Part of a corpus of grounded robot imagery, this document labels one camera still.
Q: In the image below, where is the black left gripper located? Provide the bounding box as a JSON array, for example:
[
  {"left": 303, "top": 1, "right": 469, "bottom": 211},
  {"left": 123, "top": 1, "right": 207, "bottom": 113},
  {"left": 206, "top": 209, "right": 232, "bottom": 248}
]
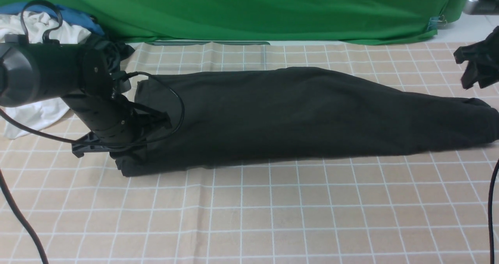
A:
[{"left": 62, "top": 94, "right": 172, "bottom": 158}]

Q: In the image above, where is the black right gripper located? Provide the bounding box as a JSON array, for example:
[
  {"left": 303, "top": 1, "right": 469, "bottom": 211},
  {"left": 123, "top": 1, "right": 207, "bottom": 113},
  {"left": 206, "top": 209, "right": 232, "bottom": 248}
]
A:
[{"left": 454, "top": 27, "right": 499, "bottom": 90}]

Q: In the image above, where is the dark gray long-sleeved shirt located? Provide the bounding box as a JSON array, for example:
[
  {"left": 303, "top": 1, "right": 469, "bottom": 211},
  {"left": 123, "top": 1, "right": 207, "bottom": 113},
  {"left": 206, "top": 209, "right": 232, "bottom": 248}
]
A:
[{"left": 115, "top": 67, "right": 498, "bottom": 177}]

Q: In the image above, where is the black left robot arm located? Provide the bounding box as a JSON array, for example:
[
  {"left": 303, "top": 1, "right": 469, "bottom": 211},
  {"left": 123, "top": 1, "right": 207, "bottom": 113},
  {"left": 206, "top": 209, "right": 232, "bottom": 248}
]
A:
[{"left": 1, "top": 35, "right": 172, "bottom": 158}]

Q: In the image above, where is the white crumpled garment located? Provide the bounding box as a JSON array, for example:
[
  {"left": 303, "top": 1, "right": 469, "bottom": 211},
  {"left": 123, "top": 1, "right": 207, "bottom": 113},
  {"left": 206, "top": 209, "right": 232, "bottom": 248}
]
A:
[{"left": 0, "top": 11, "right": 91, "bottom": 131}]

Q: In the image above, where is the blue binder clip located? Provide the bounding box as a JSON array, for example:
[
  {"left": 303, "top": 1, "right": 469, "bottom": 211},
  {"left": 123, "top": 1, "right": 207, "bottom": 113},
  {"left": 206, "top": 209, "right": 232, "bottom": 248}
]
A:
[{"left": 426, "top": 15, "right": 448, "bottom": 32}]

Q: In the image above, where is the dark gray crumpled garment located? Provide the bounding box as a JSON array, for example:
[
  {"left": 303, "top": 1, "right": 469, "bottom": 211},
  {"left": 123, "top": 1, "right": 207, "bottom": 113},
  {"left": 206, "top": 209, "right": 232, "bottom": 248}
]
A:
[{"left": 107, "top": 41, "right": 135, "bottom": 73}]

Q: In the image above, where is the green backdrop cloth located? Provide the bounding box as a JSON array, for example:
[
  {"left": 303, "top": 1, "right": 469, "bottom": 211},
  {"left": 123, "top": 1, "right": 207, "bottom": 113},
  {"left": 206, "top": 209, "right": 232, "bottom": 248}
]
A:
[{"left": 1, "top": 0, "right": 466, "bottom": 45}]

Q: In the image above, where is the blue crumpled garment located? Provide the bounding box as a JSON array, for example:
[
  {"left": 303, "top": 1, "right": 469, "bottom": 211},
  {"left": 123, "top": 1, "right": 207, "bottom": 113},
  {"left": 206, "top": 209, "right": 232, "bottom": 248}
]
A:
[{"left": 0, "top": 2, "right": 106, "bottom": 36}]

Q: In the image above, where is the beige checkered tablecloth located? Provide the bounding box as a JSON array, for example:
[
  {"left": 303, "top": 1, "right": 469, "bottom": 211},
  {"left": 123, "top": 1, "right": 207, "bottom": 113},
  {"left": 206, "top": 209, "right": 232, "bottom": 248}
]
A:
[{"left": 1, "top": 43, "right": 498, "bottom": 264}]

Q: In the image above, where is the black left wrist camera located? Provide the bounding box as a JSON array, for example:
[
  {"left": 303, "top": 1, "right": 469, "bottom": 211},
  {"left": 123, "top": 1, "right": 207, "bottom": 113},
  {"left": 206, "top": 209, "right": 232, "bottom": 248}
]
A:
[{"left": 111, "top": 71, "right": 139, "bottom": 94}]

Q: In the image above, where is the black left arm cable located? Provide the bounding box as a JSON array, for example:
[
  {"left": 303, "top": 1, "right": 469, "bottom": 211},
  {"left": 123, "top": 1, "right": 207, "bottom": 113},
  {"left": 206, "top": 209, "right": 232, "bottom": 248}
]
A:
[{"left": 0, "top": 0, "right": 186, "bottom": 264}]

